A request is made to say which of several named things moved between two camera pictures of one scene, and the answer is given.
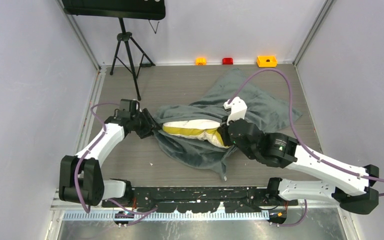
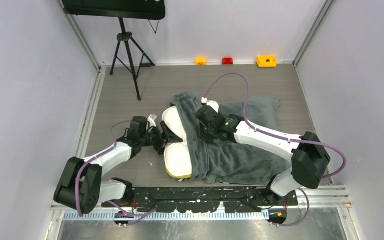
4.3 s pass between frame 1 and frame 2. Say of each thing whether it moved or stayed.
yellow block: stayed
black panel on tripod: stayed
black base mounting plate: stayed
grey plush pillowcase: moved
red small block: stayed
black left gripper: moved
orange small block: stayed
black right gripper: moved
